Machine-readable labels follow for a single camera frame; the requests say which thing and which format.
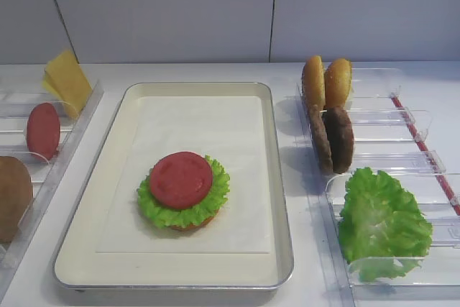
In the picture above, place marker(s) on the left clear acrylic rack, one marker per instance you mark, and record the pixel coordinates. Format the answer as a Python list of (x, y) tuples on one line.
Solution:
[(45, 174)]

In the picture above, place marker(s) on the brown meat patty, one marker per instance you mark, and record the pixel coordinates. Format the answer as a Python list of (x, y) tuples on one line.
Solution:
[(320, 140), (340, 137)]

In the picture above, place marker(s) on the right clear acrylic rack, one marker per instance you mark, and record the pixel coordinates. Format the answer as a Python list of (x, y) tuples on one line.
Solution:
[(388, 137)]

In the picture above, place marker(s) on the clear acrylic rack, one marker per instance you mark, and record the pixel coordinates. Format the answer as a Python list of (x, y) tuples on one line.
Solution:
[(45, 174), (388, 137)]

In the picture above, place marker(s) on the left sesame bun top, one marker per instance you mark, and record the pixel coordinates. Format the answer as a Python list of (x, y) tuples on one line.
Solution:
[(313, 82)]

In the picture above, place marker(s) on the tomato slice on burger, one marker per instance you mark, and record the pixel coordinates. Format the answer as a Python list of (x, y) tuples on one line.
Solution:
[(181, 180)]

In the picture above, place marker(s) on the right sesame bun top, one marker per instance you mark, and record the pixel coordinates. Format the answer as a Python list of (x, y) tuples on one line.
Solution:
[(337, 81)]

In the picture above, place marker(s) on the red tomato slice in rack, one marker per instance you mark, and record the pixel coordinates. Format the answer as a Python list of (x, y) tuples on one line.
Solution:
[(43, 131)]

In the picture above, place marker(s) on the rear yellow cheese slice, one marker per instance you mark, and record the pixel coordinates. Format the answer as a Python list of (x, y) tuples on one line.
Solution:
[(48, 80)]

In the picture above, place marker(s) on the green lettuce leaf in rack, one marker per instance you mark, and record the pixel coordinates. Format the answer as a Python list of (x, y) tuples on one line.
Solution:
[(382, 231)]

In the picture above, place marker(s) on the white paper liner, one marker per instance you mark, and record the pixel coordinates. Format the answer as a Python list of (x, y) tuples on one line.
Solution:
[(229, 129)]

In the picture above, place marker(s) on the green lettuce on burger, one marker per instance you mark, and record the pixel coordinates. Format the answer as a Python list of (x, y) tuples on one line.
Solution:
[(163, 216)]

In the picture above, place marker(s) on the cream metal tray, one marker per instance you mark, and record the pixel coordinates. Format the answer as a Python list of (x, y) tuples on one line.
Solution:
[(79, 264)]

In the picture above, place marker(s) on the brown bun in left rack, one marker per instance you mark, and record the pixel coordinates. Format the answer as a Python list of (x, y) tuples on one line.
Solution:
[(16, 194)]

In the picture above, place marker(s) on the bottom bun on tray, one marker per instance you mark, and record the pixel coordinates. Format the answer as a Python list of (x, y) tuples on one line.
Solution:
[(193, 226)]

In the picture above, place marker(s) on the sesame bun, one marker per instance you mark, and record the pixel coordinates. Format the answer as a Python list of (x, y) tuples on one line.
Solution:
[(313, 82), (337, 81)]

